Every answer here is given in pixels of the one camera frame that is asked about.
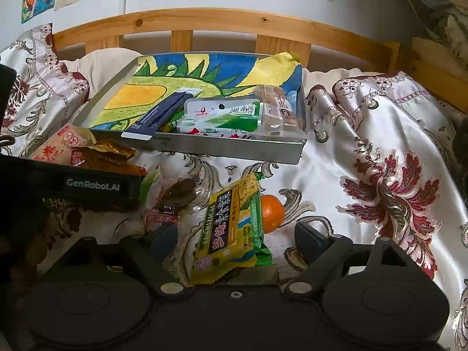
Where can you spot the yellow green snack packet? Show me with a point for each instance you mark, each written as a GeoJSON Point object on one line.
{"type": "Point", "coordinates": [230, 230]}

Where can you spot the wooden bed headboard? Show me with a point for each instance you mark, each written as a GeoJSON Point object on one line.
{"type": "Point", "coordinates": [219, 25]}

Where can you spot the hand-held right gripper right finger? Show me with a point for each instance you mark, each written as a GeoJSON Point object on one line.
{"type": "Point", "coordinates": [309, 241]}

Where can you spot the cream white pillow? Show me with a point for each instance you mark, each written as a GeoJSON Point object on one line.
{"type": "Point", "coordinates": [98, 65]}

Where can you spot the dark blue snack packet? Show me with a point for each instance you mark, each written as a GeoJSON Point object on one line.
{"type": "Point", "coordinates": [161, 117]}

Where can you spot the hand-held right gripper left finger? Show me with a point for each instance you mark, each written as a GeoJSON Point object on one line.
{"type": "Point", "coordinates": [164, 241]}

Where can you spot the orange tangerine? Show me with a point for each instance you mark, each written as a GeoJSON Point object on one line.
{"type": "Point", "coordinates": [273, 214]}

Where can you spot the metal tray with dinosaur drawing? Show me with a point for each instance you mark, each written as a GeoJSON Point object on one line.
{"type": "Point", "coordinates": [146, 84]}

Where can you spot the green white foil packet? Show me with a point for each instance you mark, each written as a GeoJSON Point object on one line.
{"type": "Point", "coordinates": [219, 117]}

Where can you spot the pale green small packet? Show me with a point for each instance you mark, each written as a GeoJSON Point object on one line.
{"type": "Point", "coordinates": [151, 190]}

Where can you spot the clear biscuit packet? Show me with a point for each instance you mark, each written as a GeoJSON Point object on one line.
{"type": "Point", "coordinates": [279, 109]}

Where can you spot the orange rice cracker packet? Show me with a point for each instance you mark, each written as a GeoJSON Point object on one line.
{"type": "Point", "coordinates": [55, 146]}

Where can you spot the gold orange snack packet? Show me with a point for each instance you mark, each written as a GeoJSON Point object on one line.
{"type": "Point", "coordinates": [109, 159]}

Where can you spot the patterned curtain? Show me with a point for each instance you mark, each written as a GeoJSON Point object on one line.
{"type": "Point", "coordinates": [435, 11]}

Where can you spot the brown snack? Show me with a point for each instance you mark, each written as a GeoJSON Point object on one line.
{"type": "Point", "coordinates": [181, 195]}

